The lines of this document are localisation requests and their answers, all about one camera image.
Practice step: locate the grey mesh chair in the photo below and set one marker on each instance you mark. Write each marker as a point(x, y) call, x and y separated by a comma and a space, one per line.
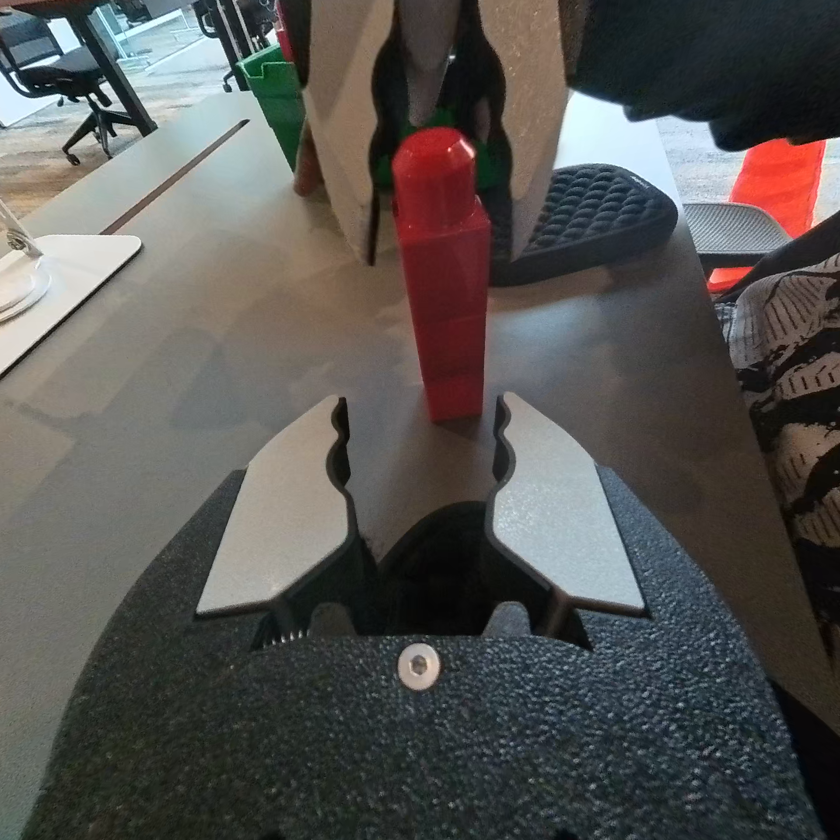
point(728, 226)

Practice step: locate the black office chair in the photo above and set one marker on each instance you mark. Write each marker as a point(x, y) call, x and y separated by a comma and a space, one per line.
point(59, 65)

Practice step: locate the brown-top desk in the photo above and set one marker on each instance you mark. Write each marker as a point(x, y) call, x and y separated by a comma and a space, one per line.
point(108, 72)

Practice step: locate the person's right hand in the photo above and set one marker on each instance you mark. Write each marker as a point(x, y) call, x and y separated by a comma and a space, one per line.
point(307, 176)

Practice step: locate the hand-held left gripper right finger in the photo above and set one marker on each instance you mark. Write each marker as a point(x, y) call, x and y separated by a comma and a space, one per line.
point(564, 525)

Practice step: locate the black quilted wrist rest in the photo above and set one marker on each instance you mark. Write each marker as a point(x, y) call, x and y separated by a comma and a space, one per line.
point(590, 216)

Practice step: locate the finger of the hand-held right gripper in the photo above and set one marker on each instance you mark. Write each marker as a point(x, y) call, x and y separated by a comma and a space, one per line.
point(535, 98)
point(341, 98)

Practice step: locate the white document stand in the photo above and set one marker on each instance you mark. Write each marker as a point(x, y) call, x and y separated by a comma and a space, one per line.
point(92, 262)

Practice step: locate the black white patterned clothing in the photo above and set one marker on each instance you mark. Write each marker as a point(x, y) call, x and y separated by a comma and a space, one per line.
point(787, 394)

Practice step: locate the green plastic bin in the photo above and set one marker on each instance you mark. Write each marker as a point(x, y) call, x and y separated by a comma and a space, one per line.
point(275, 105)

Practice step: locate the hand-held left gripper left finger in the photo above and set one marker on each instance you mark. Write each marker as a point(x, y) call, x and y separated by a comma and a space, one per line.
point(282, 525)

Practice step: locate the person's right forearm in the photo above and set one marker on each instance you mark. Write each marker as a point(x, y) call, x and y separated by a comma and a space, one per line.
point(689, 65)

